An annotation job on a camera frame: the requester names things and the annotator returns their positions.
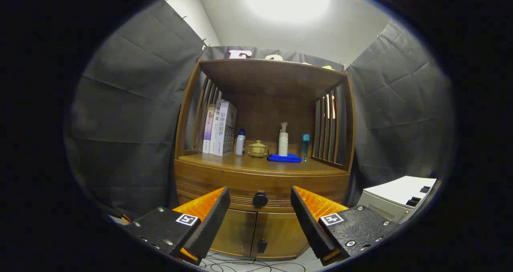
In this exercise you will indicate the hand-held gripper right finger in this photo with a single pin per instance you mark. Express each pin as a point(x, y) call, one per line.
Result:
point(310, 224)

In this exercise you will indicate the white pump bottle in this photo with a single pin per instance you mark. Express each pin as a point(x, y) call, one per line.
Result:
point(283, 144)

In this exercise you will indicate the purple book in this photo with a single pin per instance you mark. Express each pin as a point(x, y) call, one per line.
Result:
point(208, 129)

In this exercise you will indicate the blue cloth pouch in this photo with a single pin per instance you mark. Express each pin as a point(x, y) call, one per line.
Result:
point(285, 158)

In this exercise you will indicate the thin white book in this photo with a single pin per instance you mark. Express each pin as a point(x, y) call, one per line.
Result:
point(216, 123)

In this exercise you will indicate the thick white patterned book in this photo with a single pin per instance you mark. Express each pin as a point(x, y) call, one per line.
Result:
point(223, 131)

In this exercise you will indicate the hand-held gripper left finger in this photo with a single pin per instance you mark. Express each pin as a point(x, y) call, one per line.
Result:
point(208, 224)

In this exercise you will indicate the black door latch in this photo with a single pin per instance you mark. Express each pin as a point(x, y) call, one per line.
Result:
point(262, 246)

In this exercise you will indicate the yellow ceramic lidded teacup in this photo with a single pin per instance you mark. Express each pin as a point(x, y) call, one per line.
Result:
point(257, 149)

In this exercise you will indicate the teal bottle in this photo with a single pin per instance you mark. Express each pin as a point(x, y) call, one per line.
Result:
point(305, 146)

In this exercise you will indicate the wooden cabinet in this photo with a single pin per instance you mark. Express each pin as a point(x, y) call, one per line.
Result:
point(260, 79)

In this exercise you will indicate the white bottle blue cap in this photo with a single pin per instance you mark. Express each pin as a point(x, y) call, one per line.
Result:
point(240, 144)

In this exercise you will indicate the wooden cabinet door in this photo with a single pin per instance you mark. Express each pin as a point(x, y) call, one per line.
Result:
point(236, 232)
point(284, 236)

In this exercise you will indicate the wooden countertop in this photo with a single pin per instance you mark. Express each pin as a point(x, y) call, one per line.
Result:
point(256, 166)

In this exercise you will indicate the black round drawer knob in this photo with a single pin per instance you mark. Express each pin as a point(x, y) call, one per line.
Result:
point(260, 199)

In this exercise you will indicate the wooden drawer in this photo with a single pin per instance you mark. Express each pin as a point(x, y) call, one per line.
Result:
point(248, 182)

